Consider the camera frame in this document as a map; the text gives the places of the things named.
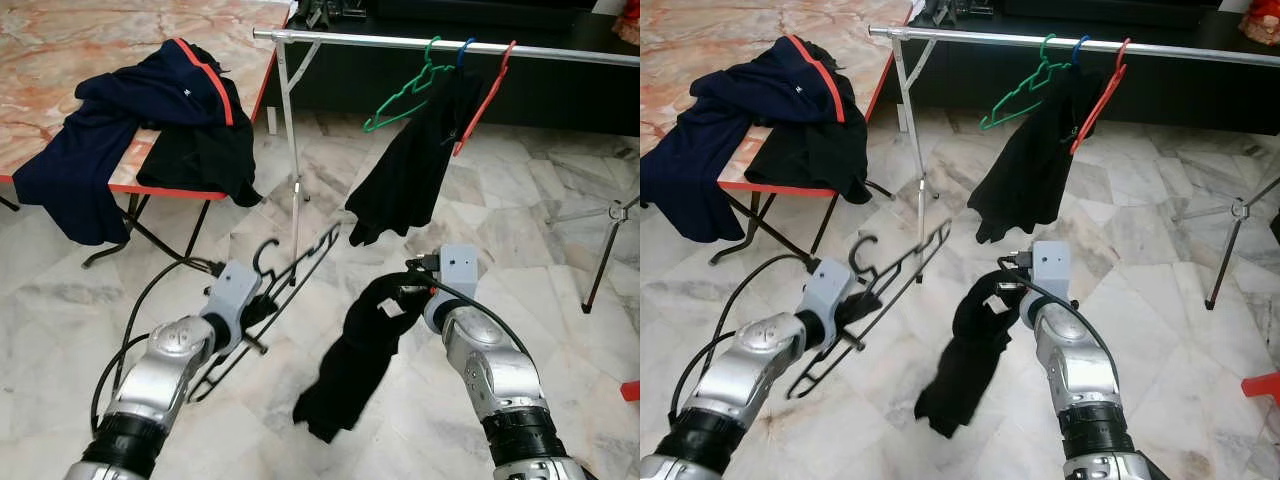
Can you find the black garment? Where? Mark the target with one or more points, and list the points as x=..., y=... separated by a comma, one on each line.
x=810, y=150
x=410, y=180
x=965, y=350
x=1030, y=180
x=350, y=360
x=200, y=150

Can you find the dark plastic hanger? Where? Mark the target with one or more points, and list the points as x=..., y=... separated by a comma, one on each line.
x=925, y=245
x=315, y=250

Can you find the navy sweater with red stripe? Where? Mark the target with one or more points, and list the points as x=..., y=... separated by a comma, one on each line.
x=740, y=100
x=120, y=100

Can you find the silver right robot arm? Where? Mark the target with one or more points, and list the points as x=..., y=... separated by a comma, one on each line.
x=490, y=370
x=1080, y=370

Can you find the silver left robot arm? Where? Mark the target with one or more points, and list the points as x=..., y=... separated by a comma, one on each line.
x=160, y=370
x=750, y=375

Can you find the green plastic hanger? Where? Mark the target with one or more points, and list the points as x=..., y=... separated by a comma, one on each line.
x=990, y=120
x=372, y=122

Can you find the red plastic hanger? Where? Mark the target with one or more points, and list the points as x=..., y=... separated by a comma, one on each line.
x=1098, y=105
x=484, y=105

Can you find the blue plastic hanger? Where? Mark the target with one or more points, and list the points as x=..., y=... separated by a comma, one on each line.
x=1075, y=50
x=462, y=55

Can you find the dark metal table legs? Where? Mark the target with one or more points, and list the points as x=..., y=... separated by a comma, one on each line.
x=195, y=230
x=818, y=225

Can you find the red plastic stool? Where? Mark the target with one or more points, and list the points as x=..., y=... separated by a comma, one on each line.
x=1262, y=386
x=631, y=391

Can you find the black television stand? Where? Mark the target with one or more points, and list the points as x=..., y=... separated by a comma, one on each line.
x=1180, y=100
x=560, y=100

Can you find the silver metal clothes rack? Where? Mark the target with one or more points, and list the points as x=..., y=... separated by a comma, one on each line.
x=960, y=37
x=350, y=40

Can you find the black television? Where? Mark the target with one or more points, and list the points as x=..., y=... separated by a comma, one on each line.
x=1100, y=8
x=480, y=8

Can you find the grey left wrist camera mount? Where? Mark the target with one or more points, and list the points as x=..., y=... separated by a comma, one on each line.
x=830, y=285
x=235, y=290

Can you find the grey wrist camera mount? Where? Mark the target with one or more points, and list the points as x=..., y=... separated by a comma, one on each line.
x=458, y=268
x=1052, y=265
x=830, y=285
x=235, y=290

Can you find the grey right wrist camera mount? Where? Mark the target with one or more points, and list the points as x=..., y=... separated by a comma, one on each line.
x=1052, y=265
x=458, y=268

